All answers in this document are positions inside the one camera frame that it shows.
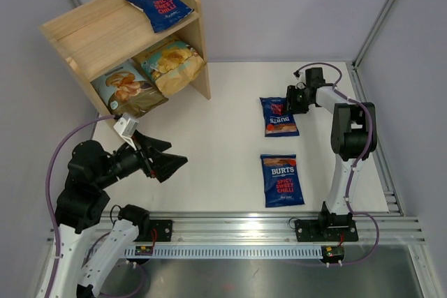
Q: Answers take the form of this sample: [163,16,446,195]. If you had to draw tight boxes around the blue Burts bag front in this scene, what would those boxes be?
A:
[260,154,305,208]

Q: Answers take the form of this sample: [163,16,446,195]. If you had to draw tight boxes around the blue burts bag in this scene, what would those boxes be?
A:
[125,0,194,33]
[260,154,305,208]

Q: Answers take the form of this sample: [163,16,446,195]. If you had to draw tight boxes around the wooden two-tier shelf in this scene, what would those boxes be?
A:
[40,0,208,116]

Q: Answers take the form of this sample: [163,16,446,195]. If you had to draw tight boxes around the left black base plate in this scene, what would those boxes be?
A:
[136,220,173,242]

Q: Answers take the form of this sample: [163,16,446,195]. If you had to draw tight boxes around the light blue cassava chips bag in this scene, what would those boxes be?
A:
[91,61,168,118]

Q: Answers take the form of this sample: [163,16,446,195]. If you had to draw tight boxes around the tan kettle chips bag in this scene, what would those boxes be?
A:
[132,35,205,96]

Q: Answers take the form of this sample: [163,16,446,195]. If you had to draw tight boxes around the white slotted cable duct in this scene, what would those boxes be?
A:
[124,245,323,260]

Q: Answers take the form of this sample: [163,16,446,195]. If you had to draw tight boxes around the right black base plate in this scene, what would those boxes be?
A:
[294,219,359,243]

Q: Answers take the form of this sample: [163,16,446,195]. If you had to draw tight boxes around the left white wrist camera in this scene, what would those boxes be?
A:
[113,112,139,150]

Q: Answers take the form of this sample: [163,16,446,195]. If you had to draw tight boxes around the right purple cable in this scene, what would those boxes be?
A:
[295,62,381,266]

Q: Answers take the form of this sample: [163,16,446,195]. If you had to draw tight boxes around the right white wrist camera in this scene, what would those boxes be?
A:
[293,70,306,84]

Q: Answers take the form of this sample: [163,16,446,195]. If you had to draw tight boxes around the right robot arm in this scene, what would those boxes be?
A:
[283,62,377,244]

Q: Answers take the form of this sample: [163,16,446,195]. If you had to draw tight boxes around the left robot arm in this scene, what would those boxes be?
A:
[42,131,188,297]

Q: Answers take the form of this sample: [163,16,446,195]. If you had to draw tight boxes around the blue Burts bag upside-down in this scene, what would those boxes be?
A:
[260,97,300,137]

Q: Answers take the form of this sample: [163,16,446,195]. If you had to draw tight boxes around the aluminium mounting rail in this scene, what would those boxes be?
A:
[150,211,426,245]

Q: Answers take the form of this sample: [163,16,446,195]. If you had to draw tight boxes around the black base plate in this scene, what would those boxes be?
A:
[294,219,359,243]
[136,220,173,242]

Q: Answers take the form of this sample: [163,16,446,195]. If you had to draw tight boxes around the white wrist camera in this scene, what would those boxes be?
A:
[113,112,139,150]
[293,70,306,84]

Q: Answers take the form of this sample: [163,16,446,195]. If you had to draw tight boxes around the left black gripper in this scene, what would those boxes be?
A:
[96,129,188,188]

